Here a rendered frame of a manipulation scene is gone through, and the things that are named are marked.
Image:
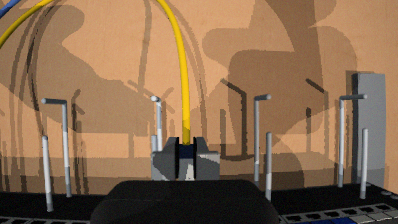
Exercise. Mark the yellow cable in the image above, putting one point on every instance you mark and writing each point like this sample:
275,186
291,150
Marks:
181,54

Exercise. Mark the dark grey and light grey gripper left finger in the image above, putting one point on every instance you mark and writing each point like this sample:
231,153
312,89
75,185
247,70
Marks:
165,164

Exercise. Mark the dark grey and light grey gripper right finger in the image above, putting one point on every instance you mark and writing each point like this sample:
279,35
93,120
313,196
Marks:
206,164

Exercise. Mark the white and blue cable plug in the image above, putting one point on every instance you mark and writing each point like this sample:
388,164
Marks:
186,162

